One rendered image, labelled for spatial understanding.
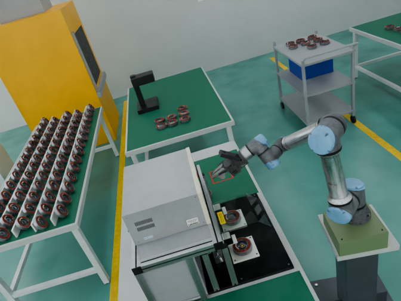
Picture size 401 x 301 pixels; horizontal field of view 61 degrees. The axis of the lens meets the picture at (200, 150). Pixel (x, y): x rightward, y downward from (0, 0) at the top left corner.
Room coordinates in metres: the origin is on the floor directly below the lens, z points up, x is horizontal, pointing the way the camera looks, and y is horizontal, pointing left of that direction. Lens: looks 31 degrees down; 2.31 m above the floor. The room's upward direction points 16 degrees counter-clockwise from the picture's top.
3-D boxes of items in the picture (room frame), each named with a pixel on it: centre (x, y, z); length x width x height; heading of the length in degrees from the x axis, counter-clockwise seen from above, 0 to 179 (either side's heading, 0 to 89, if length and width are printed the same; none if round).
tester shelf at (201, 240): (1.47, 0.25, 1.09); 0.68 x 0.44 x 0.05; 1
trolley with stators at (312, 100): (3.83, -1.57, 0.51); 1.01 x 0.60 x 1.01; 1
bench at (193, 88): (3.84, 0.18, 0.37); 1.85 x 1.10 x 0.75; 1
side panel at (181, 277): (1.14, 0.32, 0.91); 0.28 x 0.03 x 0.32; 91
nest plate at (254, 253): (1.35, -0.08, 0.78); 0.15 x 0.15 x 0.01; 1
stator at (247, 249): (1.35, -0.08, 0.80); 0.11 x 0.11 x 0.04
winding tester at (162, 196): (1.48, 0.25, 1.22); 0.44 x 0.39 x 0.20; 1
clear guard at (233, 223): (1.35, -0.07, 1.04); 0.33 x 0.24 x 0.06; 91
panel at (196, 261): (1.47, 0.18, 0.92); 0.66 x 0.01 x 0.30; 1
